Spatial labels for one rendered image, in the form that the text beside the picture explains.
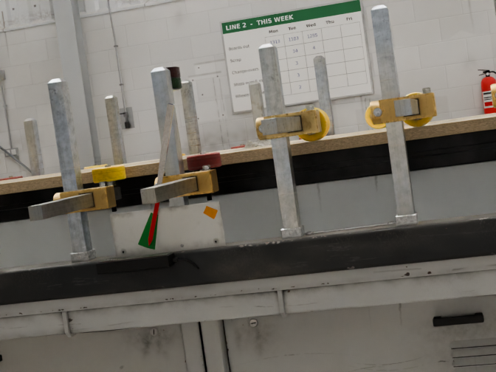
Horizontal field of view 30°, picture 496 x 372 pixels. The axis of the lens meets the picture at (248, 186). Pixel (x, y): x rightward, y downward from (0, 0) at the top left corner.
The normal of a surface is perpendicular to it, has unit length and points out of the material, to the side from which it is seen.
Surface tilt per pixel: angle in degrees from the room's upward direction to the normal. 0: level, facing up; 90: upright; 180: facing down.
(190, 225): 90
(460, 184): 90
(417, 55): 90
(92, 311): 90
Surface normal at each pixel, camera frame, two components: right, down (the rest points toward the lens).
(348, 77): -0.23, 0.08
